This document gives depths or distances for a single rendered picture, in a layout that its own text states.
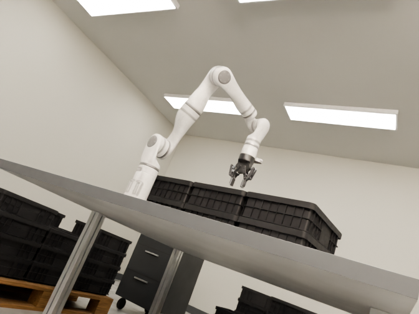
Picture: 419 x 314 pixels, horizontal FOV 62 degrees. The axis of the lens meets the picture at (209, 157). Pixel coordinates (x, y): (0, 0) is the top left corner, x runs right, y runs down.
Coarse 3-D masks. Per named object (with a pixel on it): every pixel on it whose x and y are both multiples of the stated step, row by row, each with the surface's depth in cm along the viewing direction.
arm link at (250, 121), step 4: (256, 112) 164; (248, 116) 163; (252, 116) 163; (248, 120) 165; (252, 120) 169; (256, 120) 167; (248, 124) 168; (252, 124) 169; (248, 128) 170; (252, 128) 169; (252, 132) 171
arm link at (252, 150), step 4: (248, 144) 163; (244, 148) 163; (248, 148) 162; (252, 148) 162; (256, 148) 163; (244, 152) 162; (248, 152) 161; (252, 152) 162; (256, 152) 163; (256, 160) 166; (260, 160) 166
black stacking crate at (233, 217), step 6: (186, 204) 159; (186, 210) 159; (192, 210) 156; (198, 210) 154; (204, 210) 152; (210, 210) 150; (204, 216) 152; (210, 216) 150; (216, 216) 148; (222, 216) 145; (228, 216) 144; (234, 216) 142; (228, 222) 144; (234, 222) 143
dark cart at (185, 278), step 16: (144, 240) 338; (144, 256) 330; (160, 256) 323; (192, 256) 346; (128, 272) 329; (144, 272) 322; (160, 272) 315; (176, 272) 327; (192, 272) 351; (128, 288) 322; (144, 288) 315; (176, 288) 331; (192, 288) 356; (144, 304) 308; (176, 304) 335
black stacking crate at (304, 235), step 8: (240, 216) 141; (240, 224) 140; (248, 224) 138; (256, 224) 135; (264, 224) 133; (272, 224) 131; (264, 232) 133; (272, 232) 131; (280, 232) 129; (288, 232) 126; (296, 232) 125; (304, 232) 123; (288, 240) 126; (296, 240) 125; (304, 240) 124; (312, 240) 127; (312, 248) 130; (320, 248) 135
